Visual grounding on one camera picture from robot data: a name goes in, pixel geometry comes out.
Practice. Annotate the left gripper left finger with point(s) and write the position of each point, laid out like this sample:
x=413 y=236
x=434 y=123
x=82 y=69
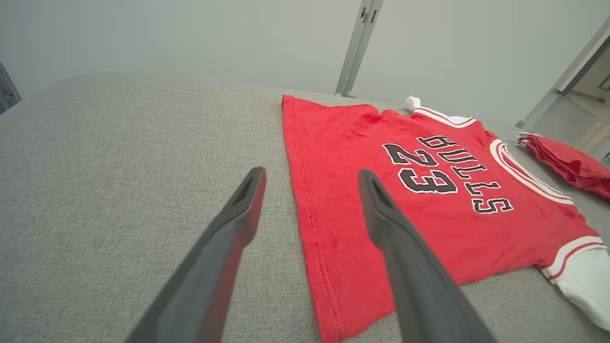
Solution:
x=209 y=271

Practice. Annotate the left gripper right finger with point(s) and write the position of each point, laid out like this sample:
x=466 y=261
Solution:
x=419 y=286

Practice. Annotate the red Bulls jersey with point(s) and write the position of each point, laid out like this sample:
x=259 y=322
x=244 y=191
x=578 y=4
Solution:
x=343 y=190

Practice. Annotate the red garment white trim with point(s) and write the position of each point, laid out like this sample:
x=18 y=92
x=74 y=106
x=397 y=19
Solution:
x=567 y=162

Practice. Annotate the grey metal partition post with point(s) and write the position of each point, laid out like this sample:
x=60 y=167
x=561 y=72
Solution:
x=357 y=52

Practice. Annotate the grey metal frame piece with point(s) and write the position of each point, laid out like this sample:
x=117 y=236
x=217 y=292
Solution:
x=7 y=90

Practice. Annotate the grey metal door frame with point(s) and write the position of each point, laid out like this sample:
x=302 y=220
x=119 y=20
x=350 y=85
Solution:
x=584 y=59

